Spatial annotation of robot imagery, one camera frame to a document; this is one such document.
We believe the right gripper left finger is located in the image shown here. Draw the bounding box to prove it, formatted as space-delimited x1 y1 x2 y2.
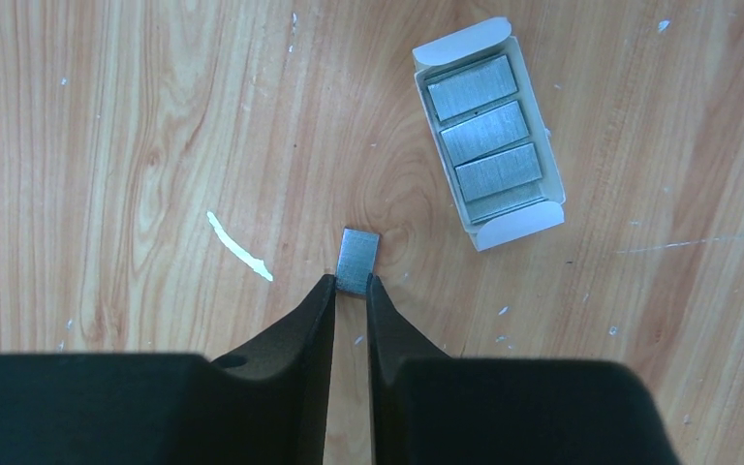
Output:
0 275 336 464

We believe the staple strip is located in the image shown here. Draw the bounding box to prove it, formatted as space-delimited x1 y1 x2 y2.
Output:
335 228 380 296

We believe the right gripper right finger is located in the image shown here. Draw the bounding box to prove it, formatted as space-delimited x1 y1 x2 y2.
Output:
366 276 679 464

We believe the white paper scrap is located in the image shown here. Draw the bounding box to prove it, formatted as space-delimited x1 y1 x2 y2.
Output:
206 210 274 282

